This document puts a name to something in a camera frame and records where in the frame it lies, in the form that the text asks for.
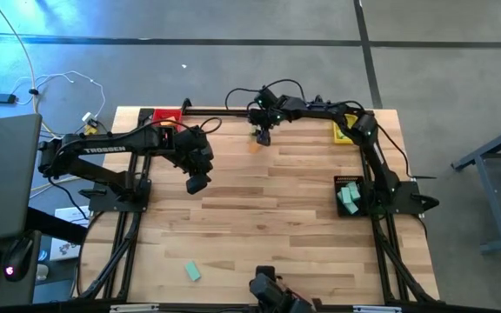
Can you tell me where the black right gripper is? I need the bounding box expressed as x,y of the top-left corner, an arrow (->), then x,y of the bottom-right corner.
250,97 -> 297,147

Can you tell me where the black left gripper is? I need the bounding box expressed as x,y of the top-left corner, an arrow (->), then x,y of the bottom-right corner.
172,126 -> 215,196

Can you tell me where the yellow plastic basket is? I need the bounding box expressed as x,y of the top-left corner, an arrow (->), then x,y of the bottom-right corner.
332,113 -> 359,145

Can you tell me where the red plastic basket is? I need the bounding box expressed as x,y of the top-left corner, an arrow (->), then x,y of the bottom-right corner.
152,108 -> 183,128

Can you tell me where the black plastic basket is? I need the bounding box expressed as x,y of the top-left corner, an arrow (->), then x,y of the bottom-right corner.
334,175 -> 367,218

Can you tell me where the white booklet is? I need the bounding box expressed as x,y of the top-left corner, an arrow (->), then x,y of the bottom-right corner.
49,205 -> 91,262

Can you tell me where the black desk bar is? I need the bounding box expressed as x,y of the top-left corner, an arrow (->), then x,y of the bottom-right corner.
26,207 -> 89,246

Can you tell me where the black computer mouse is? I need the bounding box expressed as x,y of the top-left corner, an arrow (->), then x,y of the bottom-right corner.
2,236 -> 35,283

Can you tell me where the grey laptop lid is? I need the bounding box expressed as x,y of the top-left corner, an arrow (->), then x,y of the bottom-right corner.
0,113 -> 43,244

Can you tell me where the grey-blue metal stand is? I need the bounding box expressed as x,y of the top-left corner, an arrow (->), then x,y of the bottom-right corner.
450,117 -> 501,256

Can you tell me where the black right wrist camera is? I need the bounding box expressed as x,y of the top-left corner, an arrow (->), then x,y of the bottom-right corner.
255,86 -> 279,108

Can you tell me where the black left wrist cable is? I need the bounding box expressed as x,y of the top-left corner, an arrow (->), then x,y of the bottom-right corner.
137,116 -> 224,137

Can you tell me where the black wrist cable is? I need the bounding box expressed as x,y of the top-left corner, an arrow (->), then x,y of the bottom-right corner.
224,78 -> 306,110
137,116 -> 224,137

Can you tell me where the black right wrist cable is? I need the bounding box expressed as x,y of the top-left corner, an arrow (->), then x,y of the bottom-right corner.
224,78 -> 306,110

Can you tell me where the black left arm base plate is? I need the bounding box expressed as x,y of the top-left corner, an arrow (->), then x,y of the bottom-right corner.
85,178 -> 152,214

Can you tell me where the black cable bundle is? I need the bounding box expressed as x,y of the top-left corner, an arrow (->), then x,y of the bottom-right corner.
372,216 -> 435,303
76,211 -> 143,301

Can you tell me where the silver bracket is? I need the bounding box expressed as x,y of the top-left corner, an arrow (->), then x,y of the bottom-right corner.
109,303 -> 160,313
352,305 -> 403,313

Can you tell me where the short cream cable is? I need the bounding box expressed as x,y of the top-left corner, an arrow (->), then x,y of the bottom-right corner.
30,176 -> 82,195

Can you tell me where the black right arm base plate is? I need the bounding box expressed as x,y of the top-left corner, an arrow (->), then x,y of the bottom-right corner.
365,178 -> 441,217

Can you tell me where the thin white cable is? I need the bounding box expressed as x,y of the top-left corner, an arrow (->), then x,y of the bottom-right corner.
13,70 -> 107,121

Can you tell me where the long cream cable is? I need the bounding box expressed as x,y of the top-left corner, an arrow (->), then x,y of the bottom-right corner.
0,0 -> 93,144

